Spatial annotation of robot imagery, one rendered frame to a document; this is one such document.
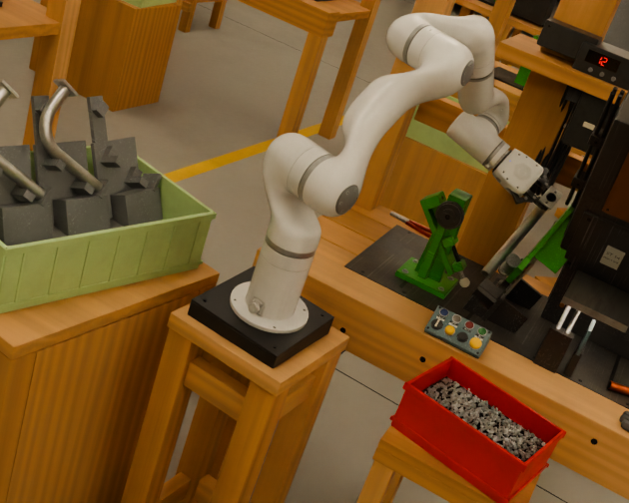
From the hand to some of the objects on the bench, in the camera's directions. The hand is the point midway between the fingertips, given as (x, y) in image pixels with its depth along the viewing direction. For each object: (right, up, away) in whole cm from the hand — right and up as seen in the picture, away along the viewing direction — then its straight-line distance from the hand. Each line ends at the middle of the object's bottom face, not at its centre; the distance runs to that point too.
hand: (546, 198), depth 246 cm
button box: (-27, -39, -10) cm, 48 cm away
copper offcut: (+17, -50, -10) cm, 54 cm away
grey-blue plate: (+4, -44, -7) cm, 45 cm away
